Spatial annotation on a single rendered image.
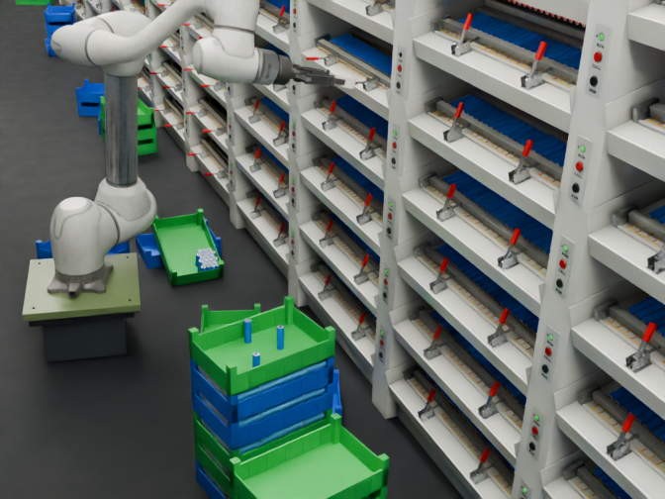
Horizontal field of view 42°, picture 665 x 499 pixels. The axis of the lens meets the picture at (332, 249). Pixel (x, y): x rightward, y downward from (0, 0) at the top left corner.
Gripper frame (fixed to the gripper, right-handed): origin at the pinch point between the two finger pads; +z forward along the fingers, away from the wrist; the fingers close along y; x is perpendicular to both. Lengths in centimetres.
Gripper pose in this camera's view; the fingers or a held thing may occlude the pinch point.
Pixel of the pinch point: (341, 80)
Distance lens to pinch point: 237.8
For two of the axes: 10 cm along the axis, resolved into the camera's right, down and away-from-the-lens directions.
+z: 8.8, 0.6, 4.7
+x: 2.5, -9.0, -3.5
